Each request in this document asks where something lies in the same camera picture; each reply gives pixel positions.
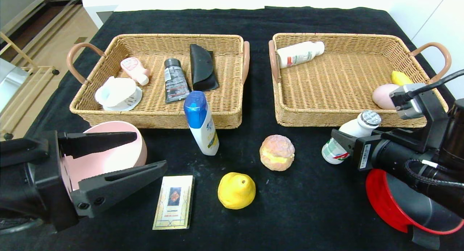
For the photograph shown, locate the red pot black handles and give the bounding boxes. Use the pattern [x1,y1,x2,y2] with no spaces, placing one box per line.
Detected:
[365,168,464,250]

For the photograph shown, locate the beige metal rack on wheels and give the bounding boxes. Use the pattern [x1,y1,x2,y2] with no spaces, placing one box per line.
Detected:
[0,31,61,141]

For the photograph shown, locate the toy cream puff bun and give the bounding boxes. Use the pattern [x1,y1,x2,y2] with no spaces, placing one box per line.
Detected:
[260,135,295,171]

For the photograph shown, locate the white plastic soap dish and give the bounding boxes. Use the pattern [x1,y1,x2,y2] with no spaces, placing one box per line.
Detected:
[95,76,143,111]

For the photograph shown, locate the dark table cloth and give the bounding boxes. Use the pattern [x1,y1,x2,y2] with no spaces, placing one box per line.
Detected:
[0,7,464,251]

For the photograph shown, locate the pink bowl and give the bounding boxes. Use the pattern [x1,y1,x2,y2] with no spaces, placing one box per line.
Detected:
[60,121,148,192]

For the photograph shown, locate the rectangular wicker basket brown handles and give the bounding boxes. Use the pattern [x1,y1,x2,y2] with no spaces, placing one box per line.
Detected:
[269,33,452,128]
[67,34,250,129]

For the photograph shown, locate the white cabinet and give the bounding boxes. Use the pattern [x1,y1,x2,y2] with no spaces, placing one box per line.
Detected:
[373,0,464,99]

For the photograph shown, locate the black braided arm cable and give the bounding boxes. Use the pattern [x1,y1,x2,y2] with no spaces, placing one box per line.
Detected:
[404,159,464,189]

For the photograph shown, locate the black grey squeeze tube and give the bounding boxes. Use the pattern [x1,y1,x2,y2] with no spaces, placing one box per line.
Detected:
[164,58,191,104]

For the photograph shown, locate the black soft pouch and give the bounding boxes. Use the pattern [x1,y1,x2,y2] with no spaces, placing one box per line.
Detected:
[190,44,219,91]

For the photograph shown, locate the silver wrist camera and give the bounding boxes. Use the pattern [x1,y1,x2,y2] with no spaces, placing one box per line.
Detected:
[0,59,30,114]
[390,83,428,120]

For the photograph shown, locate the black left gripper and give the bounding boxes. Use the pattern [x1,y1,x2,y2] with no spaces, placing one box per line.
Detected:
[0,129,168,233]

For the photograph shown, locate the black camera cable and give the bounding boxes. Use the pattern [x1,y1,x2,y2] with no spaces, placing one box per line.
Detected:
[404,69,464,101]

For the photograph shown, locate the white bottle blue cap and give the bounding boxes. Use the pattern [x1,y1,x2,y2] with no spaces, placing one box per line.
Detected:
[183,91,220,156]

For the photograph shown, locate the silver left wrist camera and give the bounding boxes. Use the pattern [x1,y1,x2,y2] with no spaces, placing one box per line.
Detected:
[0,59,30,114]

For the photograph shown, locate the grey metal shelf frame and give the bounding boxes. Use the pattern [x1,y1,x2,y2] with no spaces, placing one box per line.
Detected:
[0,0,84,39]

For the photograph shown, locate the yellow lemon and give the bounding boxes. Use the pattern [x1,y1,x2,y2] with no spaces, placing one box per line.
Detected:
[217,172,256,210]

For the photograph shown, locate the white milk bottle silver cap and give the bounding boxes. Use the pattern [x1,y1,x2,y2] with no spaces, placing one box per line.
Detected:
[322,110,382,165]

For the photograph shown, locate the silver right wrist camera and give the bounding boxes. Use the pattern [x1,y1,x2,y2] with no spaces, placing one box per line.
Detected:
[390,83,428,120]

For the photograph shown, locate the gold bordered card box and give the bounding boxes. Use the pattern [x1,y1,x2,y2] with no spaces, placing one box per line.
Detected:
[153,175,195,230]

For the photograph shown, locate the white table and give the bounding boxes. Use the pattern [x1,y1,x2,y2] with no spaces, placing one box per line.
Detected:
[82,0,392,29]

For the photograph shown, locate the yellow toy banana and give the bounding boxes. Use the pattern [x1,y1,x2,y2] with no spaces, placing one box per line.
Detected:
[391,70,414,87]

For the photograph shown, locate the pale pink toy egg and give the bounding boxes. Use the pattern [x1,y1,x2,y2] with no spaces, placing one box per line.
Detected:
[372,83,400,110]

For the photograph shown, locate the white bottle red green label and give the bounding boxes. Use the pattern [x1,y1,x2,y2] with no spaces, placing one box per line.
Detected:
[277,41,325,69]

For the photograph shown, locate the small pink lotion bottle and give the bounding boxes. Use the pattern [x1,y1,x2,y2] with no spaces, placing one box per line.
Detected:
[120,57,150,86]

